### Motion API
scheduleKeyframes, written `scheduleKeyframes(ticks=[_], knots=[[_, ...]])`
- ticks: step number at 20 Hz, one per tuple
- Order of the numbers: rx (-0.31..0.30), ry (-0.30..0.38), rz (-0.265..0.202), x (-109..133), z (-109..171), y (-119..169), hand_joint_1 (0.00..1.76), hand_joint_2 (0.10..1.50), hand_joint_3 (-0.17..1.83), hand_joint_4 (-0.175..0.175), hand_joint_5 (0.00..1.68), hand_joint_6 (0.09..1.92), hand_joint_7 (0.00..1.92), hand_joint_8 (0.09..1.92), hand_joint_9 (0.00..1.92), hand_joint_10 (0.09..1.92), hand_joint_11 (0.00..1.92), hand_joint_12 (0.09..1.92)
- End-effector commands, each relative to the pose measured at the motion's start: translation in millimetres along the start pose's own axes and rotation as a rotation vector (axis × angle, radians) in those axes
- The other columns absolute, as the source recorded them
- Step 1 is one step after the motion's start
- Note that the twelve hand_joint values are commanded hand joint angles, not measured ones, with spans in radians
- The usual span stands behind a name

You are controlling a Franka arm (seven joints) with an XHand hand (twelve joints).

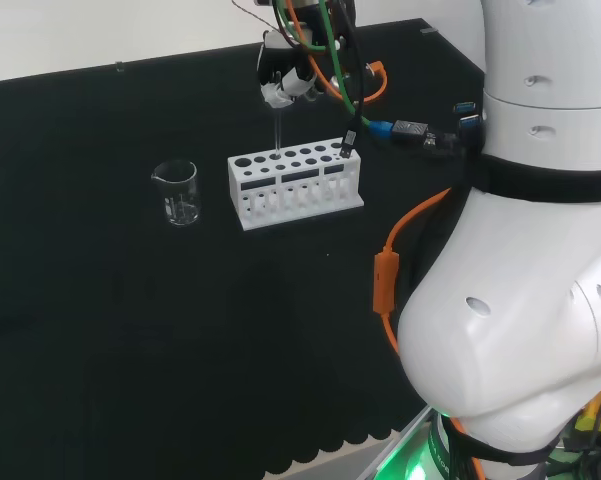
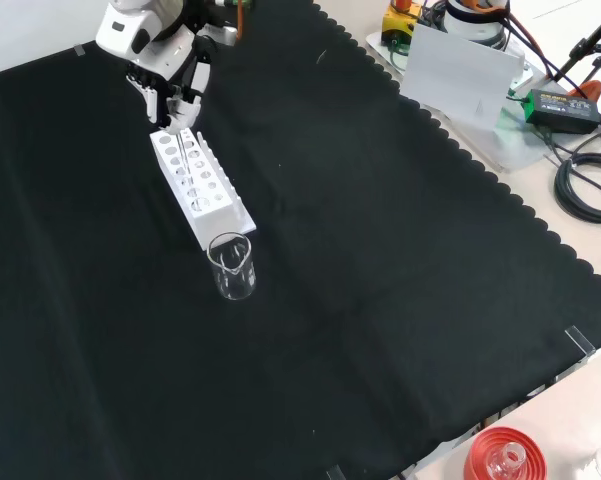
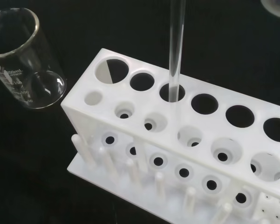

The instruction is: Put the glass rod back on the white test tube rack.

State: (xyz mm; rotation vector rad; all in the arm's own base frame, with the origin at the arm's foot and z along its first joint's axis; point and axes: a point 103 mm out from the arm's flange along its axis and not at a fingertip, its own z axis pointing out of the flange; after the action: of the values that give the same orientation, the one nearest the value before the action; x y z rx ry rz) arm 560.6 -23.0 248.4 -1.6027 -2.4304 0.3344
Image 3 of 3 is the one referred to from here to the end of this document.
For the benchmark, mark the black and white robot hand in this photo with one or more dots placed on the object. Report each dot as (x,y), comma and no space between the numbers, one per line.
(278,7)

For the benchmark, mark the white test tube rack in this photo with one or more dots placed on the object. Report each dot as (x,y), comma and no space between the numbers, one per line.
(200,121)

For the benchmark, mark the black cloth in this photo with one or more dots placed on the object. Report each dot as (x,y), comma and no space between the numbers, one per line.
(223,35)

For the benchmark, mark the clear glass beaker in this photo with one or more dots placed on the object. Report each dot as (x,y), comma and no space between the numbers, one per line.
(25,70)

